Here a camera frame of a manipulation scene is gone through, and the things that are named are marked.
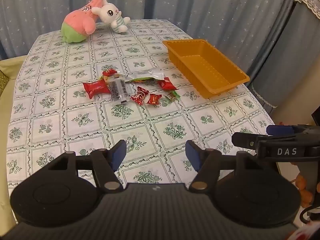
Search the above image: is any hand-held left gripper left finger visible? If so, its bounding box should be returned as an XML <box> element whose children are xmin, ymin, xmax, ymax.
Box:
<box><xmin>47</xmin><ymin>139</ymin><xmax>127</xmax><ymax>193</ymax></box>

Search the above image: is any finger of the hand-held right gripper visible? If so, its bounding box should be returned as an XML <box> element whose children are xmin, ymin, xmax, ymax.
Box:
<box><xmin>232</xmin><ymin>132</ymin><xmax>269</xmax><ymax>152</ymax></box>
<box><xmin>266</xmin><ymin>124</ymin><xmax>320</xmax><ymax>136</ymax></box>

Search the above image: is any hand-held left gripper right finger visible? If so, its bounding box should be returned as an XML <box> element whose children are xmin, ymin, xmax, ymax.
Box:
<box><xmin>185</xmin><ymin>140</ymin><xmax>273</xmax><ymax>192</ymax></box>

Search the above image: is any green brown candy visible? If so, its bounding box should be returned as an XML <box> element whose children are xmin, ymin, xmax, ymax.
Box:
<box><xmin>165</xmin><ymin>90</ymin><xmax>180</xmax><ymax>102</ymax></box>

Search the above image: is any red white candy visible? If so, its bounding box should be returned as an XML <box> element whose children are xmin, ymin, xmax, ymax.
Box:
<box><xmin>130</xmin><ymin>86</ymin><xmax>150</xmax><ymax>106</ymax></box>

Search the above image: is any clear packet with dark print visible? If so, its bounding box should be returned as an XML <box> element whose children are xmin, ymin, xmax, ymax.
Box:
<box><xmin>108</xmin><ymin>76</ymin><xmax>129</xmax><ymax>104</ymax></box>

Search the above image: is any large red snack packet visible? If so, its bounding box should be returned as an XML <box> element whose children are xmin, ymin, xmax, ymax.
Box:
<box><xmin>82</xmin><ymin>78</ymin><xmax>111</xmax><ymax>99</ymax></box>

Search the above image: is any small red candy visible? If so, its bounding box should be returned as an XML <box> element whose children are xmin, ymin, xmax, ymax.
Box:
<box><xmin>102</xmin><ymin>68</ymin><xmax>118</xmax><ymax>78</ymax></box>

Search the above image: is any orange plastic tray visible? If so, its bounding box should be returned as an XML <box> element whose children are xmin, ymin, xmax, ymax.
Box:
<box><xmin>162</xmin><ymin>39</ymin><xmax>250</xmax><ymax>99</ymax></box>

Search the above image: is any silver green snack packet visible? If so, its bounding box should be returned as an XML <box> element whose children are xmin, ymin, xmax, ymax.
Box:
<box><xmin>125</xmin><ymin>68</ymin><xmax>165</xmax><ymax>83</ymax></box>

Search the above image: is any orange tangerine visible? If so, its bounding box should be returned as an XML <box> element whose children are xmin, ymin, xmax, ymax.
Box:
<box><xmin>294</xmin><ymin>174</ymin><xmax>307</xmax><ymax>189</ymax></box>
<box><xmin>300</xmin><ymin>189</ymin><xmax>314</xmax><ymax>207</ymax></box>

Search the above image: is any floral green white tablecloth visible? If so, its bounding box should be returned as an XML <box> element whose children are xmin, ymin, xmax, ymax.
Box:
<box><xmin>6</xmin><ymin>19</ymin><xmax>275</xmax><ymax>188</ymax></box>

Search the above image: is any lace-trimmed blue cover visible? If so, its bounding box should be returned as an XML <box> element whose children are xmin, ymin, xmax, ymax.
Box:
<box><xmin>246</xmin><ymin>0</ymin><xmax>320</xmax><ymax>109</ymax></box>

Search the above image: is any red patterned white cloth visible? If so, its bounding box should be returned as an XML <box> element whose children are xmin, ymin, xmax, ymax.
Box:
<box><xmin>286</xmin><ymin>220</ymin><xmax>320</xmax><ymax>240</ymax></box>

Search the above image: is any yellow-green sofa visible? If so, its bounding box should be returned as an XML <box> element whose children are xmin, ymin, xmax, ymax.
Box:
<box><xmin>0</xmin><ymin>55</ymin><xmax>28</xmax><ymax>230</ymax></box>

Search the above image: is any green zigzag cushion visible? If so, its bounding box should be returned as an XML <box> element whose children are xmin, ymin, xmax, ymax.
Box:
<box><xmin>0</xmin><ymin>69</ymin><xmax>10</xmax><ymax>94</ymax></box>

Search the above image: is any pink green plush toy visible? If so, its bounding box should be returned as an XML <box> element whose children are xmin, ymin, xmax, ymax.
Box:
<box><xmin>61</xmin><ymin>0</ymin><xmax>104</xmax><ymax>44</ymax></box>

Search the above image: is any blue star-print curtain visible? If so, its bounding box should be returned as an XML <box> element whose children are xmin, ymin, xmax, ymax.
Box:
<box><xmin>0</xmin><ymin>0</ymin><xmax>308</xmax><ymax>73</ymax></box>

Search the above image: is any white rabbit plush toy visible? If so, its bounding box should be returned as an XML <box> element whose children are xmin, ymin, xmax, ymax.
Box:
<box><xmin>91</xmin><ymin>0</ymin><xmax>131</xmax><ymax>33</ymax></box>

